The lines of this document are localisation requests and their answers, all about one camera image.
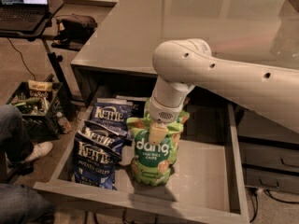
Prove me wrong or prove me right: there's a blue kettle chip bag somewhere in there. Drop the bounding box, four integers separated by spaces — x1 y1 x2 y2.
73 132 121 189
80 120 126 155
91 98 133 133

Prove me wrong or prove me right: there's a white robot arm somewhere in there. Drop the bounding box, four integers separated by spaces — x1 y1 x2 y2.
149 39 299 143

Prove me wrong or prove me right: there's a green dang chip bag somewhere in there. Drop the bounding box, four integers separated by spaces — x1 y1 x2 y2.
127 118 184 186
143 98 190 123

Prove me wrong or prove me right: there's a person knee in jeans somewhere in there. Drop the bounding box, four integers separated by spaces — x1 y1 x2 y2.
0 184 55 224

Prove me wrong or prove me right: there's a person leg in jeans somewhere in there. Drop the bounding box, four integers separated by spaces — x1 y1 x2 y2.
0 105 34 164

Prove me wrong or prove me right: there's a black laptop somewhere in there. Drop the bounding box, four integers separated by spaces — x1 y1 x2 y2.
0 0 49 33

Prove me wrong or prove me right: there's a front blue kettle chip bag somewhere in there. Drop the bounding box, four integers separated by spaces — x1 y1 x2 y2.
73 132 121 189

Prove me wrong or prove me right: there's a middle blue kettle chip bag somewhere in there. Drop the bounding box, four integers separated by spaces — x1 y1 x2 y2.
80 120 126 155

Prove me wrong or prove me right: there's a white sneaker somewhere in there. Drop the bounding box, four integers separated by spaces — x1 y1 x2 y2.
25 142 53 162

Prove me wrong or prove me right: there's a dark lower drawer cabinet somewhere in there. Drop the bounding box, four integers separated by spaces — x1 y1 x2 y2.
237 111 299 194

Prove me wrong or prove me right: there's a small bottle beside crate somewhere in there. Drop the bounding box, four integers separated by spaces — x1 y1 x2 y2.
56 112 71 133

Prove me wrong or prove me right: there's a black plastic crate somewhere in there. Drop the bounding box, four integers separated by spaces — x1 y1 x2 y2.
7 82 71 142

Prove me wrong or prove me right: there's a black bag on stand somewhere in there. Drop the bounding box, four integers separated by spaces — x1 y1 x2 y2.
51 14 97 51

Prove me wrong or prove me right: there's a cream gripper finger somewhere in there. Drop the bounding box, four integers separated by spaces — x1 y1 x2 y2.
149 121 168 146

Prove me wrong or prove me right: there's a black power cable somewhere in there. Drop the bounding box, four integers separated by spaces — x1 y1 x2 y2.
7 37 37 81

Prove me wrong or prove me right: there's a rear blue kettle chip bag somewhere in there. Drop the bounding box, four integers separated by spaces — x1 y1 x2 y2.
91 98 133 133

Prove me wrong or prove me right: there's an open grey top drawer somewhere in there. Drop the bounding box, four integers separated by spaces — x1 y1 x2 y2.
34 88 249 224

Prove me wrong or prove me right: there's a black laptop stand table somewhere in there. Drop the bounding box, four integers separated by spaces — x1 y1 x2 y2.
0 0 73 102

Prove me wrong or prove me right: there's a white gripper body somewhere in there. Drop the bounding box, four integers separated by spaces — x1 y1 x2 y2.
149 96 185 123

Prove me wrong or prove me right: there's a brown snack bag in crate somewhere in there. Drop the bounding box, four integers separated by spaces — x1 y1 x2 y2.
28 80 53 100

